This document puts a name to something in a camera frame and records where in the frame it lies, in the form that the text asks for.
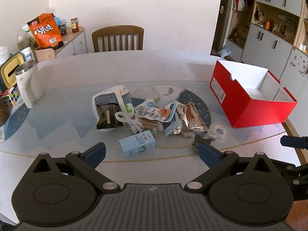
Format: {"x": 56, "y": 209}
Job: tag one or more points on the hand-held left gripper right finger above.
{"x": 208, "y": 154}

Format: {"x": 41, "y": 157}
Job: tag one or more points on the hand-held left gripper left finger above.
{"x": 96, "y": 154}

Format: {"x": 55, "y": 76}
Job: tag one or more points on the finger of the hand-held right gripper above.
{"x": 298, "y": 185}
{"x": 293, "y": 141}

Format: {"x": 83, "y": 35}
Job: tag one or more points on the dark wrapper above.
{"x": 198, "y": 140}

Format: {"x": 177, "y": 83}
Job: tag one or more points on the clear tape roll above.
{"x": 211, "y": 130}

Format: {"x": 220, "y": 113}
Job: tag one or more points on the silver foil snack packet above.
{"x": 192, "y": 122}

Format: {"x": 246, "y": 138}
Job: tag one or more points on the dark snack packet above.
{"x": 107, "y": 119}

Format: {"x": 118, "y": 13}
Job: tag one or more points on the light blue small carton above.
{"x": 137, "y": 144}

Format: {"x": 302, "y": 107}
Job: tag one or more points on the white blue sachet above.
{"x": 172, "y": 125}

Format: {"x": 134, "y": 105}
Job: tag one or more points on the red cardboard box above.
{"x": 240, "y": 105}

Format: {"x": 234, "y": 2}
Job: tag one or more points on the white plastic bag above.
{"x": 108, "y": 96}

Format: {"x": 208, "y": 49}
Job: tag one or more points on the brown sticks packet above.
{"x": 150, "y": 125}

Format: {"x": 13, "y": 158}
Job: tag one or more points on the white pouch with orange print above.
{"x": 154, "y": 112}

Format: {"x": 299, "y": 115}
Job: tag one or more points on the white desktop table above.
{"x": 144, "y": 72}

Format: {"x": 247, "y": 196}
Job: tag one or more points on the white steel-rimmed jug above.
{"x": 31, "y": 84}

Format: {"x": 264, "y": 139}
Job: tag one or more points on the grey wardrobe cabinet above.
{"x": 272, "y": 45}

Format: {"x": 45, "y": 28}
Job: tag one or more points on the pale blue bag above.
{"x": 224, "y": 53}

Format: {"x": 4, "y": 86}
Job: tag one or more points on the colourful puzzle cube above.
{"x": 10, "y": 97}

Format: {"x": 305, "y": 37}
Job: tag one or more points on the white sideboard cabinet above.
{"x": 77, "y": 43}

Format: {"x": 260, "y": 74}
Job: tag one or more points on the light wooden box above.
{"x": 44, "y": 54}

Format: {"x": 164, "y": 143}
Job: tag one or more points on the cardboard storage box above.
{"x": 243, "y": 35}

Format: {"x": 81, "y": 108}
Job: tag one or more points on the orange bottle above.
{"x": 268, "y": 24}

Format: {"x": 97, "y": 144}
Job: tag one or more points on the dark brown door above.
{"x": 219, "y": 33}

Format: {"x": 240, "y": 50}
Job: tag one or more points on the white printed canister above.
{"x": 27, "y": 54}

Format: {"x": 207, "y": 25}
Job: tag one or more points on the yellow tissue box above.
{"x": 7, "y": 67}

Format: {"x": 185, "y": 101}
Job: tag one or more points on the brown wooden chair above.
{"x": 118, "y": 30}

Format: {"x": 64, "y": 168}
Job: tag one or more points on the dark glass jar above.
{"x": 62, "y": 28}

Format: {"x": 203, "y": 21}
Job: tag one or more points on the orange snack bag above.
{"x": 45, "y": 33}

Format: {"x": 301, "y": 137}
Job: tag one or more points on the red jar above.
{"x": 74, "y": 25}

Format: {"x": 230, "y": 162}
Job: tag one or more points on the clear crumpled plastic bag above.
{"x": 4, "y": 54}

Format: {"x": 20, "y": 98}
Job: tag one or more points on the clear plastic container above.
{"x": 22, "y": 39}

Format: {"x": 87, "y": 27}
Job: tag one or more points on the white hanging shopping bag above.
{"x": 240, "y": 3}

